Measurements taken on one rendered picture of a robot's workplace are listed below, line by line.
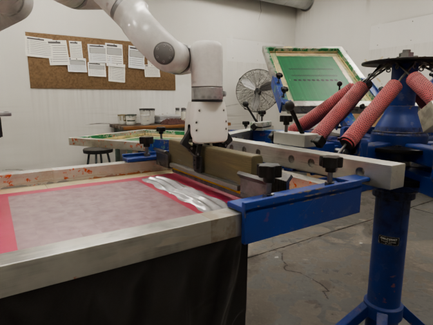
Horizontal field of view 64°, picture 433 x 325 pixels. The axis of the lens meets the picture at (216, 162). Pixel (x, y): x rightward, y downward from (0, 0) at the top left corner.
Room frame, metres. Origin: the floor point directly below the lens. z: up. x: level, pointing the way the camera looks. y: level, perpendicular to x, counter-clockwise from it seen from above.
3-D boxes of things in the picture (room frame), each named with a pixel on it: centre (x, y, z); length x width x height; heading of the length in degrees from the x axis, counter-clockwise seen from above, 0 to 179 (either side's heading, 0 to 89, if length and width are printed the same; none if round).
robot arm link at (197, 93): (0.84, 0.02, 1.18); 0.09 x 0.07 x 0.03; 123
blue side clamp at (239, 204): (0.62, -0.16, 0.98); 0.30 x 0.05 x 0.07; 123
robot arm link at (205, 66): (0.85, 0.06, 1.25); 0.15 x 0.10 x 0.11; 80
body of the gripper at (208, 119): (0.83, 0.02, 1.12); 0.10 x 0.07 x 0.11; 123
